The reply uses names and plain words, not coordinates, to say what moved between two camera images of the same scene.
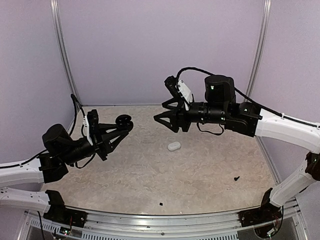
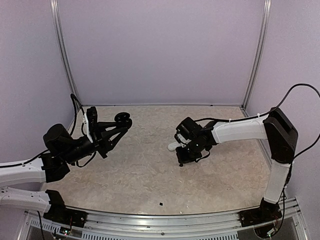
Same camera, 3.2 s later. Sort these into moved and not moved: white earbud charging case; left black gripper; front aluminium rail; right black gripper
Moved: right black gripper
Not moved: left black gripper; white earbud charging case; front aluminium rail
